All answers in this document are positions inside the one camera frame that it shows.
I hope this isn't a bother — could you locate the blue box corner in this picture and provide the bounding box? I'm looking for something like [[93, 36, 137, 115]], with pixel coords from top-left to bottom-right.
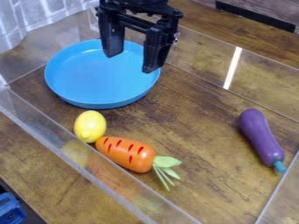
[[0, 192, 27, 224]]

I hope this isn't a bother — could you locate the yellow toy lemon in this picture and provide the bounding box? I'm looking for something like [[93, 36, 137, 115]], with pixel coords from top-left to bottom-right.
[[74, 110, 107, 143]]

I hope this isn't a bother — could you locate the purple toy eggplant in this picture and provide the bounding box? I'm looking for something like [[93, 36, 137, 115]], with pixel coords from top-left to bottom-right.
[[238, 108, 286, 174]]

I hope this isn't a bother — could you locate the black baseboard strip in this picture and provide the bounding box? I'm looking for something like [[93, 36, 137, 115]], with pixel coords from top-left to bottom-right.
[[215, 0, 295, 33]]

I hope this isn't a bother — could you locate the white curtain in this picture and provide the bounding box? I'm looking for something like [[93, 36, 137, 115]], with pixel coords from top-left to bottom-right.
[[0, 0, 94, 53]]

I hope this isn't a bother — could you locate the clear acrylic enclosure wall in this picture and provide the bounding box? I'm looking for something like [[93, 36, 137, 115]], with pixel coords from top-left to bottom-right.
[[0, 3, 299, 224]]

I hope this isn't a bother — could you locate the orange toy carrot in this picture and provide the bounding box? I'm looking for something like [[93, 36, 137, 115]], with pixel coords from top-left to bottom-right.
[[97, 136, 183, 190]]

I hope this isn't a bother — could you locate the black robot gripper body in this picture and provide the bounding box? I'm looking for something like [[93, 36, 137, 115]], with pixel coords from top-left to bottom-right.
[[98, 0, 183, 32]]

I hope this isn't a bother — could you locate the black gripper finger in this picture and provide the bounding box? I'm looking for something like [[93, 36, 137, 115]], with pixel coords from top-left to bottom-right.
[[98, 13, 126, 58], [143, 25, 174, 74]]

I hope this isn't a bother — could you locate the round blue tray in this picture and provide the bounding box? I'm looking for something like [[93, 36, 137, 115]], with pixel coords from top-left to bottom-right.
[[45, 39, 162, 109]]

